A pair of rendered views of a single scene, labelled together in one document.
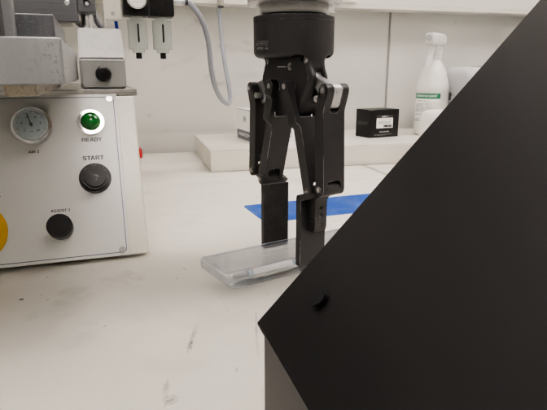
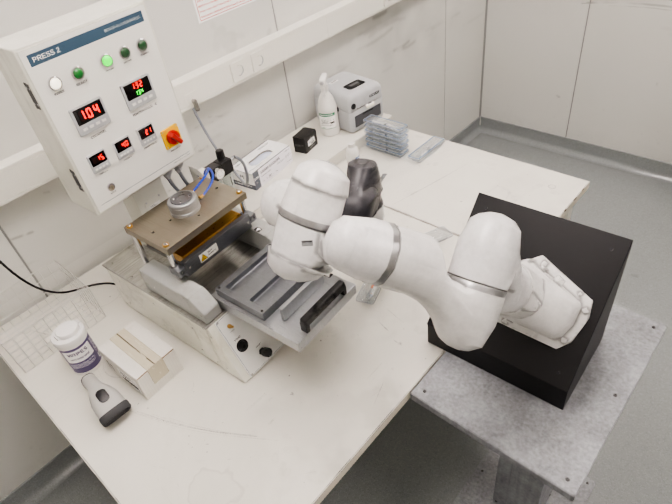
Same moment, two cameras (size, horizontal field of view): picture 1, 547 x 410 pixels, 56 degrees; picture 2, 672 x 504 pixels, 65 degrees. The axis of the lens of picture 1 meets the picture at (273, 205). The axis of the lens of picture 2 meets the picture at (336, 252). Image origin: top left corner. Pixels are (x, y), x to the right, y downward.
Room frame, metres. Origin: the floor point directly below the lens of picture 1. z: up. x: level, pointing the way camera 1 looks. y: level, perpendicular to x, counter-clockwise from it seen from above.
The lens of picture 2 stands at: (-0.46, 0.60, 1.87)
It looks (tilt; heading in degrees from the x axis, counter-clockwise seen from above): 41 degrees down; 332
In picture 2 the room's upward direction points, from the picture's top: 9 degrees counter-clockwise
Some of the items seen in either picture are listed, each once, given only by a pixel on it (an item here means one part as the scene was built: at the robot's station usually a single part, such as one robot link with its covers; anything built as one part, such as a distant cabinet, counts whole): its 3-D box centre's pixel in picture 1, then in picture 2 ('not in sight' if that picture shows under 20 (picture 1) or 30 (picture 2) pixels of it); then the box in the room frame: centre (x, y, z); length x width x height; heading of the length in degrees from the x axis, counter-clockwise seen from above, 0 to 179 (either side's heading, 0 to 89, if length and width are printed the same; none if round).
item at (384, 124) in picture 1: (377, 122); (305, 140); (1.29, -0.26, 0.83); 0.09 x 0.06 x 0.07; 117
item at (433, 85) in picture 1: (432, 85); (326, 105); (1.32, -0.40, 0.92); 0.09 x 0.08 x 0.25; 139
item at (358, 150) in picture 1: (367, 145); (303, 154); (1.29, -0.24, 0.77); 0.84 x 0.30 x 0.04; 105
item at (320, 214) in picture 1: (322, 207); not in sight; (0.46, -0.05, 0.83); 0.03 x 0.01 x 0.05; 33
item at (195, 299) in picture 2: not in sight; (179, 290); (0.63, 0.50, 0.97); 0.25 x 0.05 x 0.07; 19
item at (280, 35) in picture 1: (293, 66); not in sight; (0.50, -0.02, 0.95); 0.08 x 0.08 x 0.09
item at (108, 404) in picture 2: not in sight; (98, 394); (0.61, 0.79, 0.79); 0.20 x 0.08 x 0.08; 15
